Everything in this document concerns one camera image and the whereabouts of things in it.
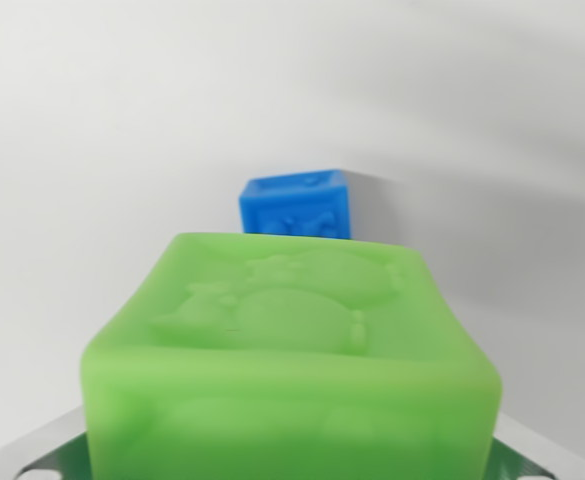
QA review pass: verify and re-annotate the blue embossed cube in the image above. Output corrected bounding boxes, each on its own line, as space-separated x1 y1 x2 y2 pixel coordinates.
237 168 355 241

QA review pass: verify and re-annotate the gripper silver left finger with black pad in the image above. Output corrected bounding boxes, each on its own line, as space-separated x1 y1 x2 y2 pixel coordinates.
0 405 92 480

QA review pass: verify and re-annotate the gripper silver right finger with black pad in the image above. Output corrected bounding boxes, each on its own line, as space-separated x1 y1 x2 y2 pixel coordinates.
486 412 585 480

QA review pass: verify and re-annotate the green embossed cube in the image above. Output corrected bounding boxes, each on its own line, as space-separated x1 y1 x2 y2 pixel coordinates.
80 231 504 480

